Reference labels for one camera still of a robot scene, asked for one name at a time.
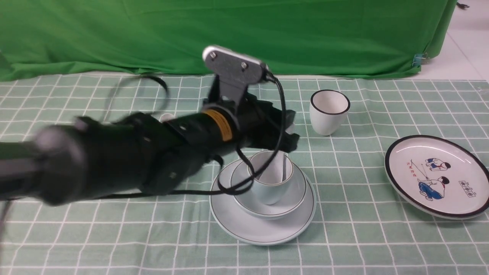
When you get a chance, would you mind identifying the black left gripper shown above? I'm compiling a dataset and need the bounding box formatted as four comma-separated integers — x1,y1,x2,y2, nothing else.
164,95,300,153

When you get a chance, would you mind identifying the plain white ceramic spoon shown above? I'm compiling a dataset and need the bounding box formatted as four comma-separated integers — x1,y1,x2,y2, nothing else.
280,151,289,182

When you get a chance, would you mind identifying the light blue ceramic cup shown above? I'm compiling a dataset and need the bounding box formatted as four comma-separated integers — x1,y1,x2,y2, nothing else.
250,151,295,205

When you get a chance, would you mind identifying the light blue ceramic bowl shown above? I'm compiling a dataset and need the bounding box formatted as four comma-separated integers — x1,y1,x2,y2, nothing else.
234,162,307,220

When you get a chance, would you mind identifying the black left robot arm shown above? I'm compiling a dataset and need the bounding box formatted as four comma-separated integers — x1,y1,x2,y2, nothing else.
0,95,299,206

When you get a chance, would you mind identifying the white cup black rim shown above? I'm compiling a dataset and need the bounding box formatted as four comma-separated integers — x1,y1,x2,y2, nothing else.
309,89,351,136

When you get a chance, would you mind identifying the light blue ceramic plate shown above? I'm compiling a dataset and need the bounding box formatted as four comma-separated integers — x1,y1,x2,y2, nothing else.
210,169,317,246

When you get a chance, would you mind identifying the green checkered tablecloth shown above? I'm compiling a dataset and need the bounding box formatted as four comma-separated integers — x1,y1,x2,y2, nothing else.
1,77,488,275

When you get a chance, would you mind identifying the white spoon with label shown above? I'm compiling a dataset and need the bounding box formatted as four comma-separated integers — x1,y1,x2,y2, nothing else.
160,113,175,123

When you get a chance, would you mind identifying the white plate with cartoon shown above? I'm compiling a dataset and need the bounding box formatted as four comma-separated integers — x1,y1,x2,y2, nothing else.
384,135,489,220

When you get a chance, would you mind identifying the blue binder clip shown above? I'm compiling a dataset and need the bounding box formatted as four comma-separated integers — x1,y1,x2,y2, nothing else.
411,53,424,68

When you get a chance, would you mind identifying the green backdrop cloth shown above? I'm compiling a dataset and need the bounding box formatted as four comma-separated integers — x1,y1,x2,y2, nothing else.
0,0,456,81

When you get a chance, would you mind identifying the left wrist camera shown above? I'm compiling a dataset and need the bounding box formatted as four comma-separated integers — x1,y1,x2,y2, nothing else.
202,45,269,113

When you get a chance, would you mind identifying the black left camera cable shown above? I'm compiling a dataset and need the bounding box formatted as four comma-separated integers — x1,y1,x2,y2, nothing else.
103,73,287,199

